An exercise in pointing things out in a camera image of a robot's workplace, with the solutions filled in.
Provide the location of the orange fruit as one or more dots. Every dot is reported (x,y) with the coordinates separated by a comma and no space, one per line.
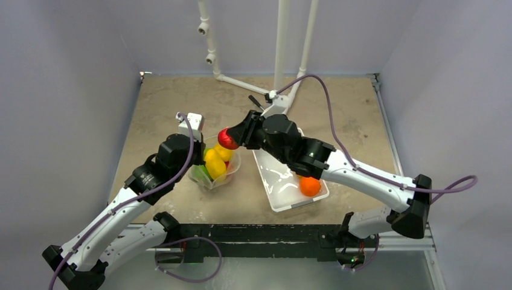
(309,186)

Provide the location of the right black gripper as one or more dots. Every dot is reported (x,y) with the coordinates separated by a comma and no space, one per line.
(248,133)

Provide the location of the white pipe frame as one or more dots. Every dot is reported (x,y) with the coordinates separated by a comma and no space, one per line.
(289,94)

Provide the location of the red apple bottom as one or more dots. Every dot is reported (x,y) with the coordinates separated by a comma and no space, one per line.
(226,141)

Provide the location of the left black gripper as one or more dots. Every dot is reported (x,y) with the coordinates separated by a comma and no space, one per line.
(200,147)

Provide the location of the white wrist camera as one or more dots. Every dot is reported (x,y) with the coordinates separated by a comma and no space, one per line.
(191,124)
(278,104)

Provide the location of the green pear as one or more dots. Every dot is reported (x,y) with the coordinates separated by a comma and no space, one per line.
(200,173)

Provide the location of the clear zip top bag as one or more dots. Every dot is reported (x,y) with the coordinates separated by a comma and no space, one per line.
(234,166)

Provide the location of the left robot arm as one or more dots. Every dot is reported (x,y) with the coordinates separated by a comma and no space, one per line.
(85,261)

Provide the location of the white plastic tray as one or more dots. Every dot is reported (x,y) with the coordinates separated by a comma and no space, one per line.
(282,185)

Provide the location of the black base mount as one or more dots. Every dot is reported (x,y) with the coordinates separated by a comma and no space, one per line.
(323,242)

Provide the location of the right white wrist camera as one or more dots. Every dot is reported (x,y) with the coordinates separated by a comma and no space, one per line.
(278,104)

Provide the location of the yellow banana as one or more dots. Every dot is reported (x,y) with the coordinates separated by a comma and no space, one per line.
(214,164)

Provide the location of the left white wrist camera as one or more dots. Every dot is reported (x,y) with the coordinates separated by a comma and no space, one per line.
(191,124)

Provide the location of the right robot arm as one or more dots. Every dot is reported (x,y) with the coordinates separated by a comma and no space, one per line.
(406,203)

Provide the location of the black small hammer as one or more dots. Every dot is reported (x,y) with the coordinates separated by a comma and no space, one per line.
(256,102)

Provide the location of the yellow lemon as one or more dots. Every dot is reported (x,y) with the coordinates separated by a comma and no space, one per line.
(225,154)

